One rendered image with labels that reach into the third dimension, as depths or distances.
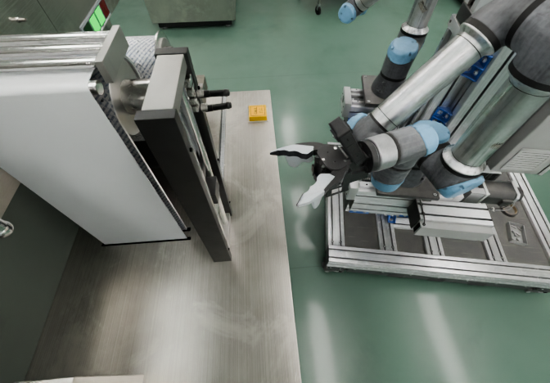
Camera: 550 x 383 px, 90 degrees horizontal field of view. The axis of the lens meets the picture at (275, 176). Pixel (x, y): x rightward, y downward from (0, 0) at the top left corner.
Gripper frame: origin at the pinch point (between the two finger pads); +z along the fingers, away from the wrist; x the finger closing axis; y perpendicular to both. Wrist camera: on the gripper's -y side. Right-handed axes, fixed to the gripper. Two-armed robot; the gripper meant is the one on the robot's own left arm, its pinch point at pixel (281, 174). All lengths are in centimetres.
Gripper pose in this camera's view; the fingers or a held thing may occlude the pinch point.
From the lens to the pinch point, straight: 53.7
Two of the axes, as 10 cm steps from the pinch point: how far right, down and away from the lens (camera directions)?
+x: -3.4, -6.8, 6.5
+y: 0.5, 6.7, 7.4
